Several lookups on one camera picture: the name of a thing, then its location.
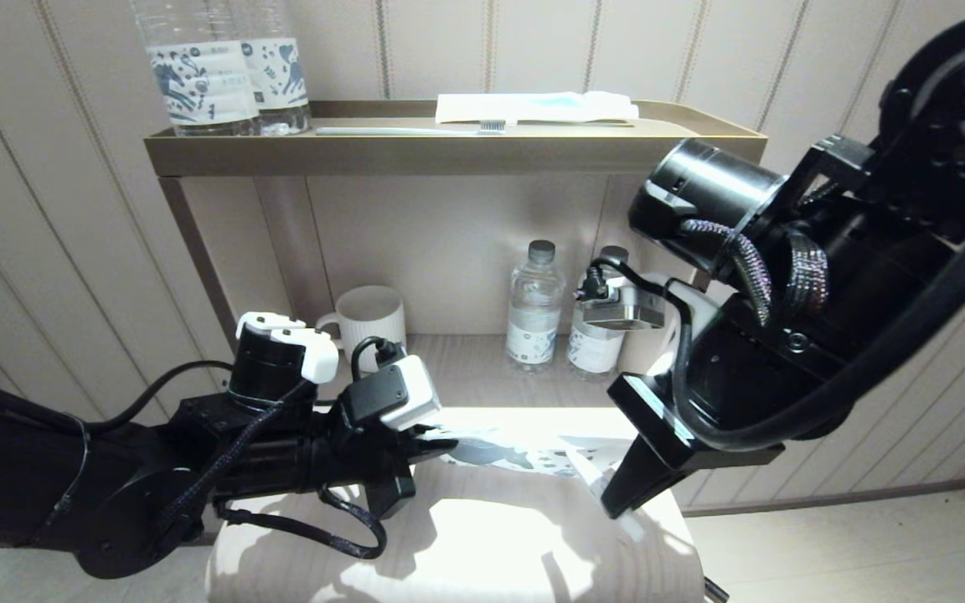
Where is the pale blue toothbrush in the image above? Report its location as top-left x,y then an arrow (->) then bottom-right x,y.
315,120 -> 507,137

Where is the black left camera cable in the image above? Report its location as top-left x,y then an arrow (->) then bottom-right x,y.
350,336 -> 410,379

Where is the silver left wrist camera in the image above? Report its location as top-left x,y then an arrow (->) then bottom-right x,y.
340,355 -> 444,433

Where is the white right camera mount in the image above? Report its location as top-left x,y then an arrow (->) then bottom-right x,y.
640,271 -> 725,379

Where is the beige wooden shelf cabinet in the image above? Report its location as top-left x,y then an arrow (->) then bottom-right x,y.
157,174 -> 753,420

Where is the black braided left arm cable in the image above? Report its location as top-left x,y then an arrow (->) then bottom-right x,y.
214,484 -> 388,560

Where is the large clear water bottle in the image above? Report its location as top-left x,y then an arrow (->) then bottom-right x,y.
235,0 -> 312,137
129,0 -> 261,137

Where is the white blue horse pouch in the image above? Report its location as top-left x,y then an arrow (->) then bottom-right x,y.
424,427 -> 644,483

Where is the white ribbed ceramic mug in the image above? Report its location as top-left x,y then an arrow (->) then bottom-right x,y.
316,286 -> 407,363

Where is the small clear water bottle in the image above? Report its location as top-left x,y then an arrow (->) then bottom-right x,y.
506,240 -> 565,374
567,245 -> 638,383

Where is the white blue toothpaste packet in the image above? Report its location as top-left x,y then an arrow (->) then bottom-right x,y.
436,91 -> 639,126

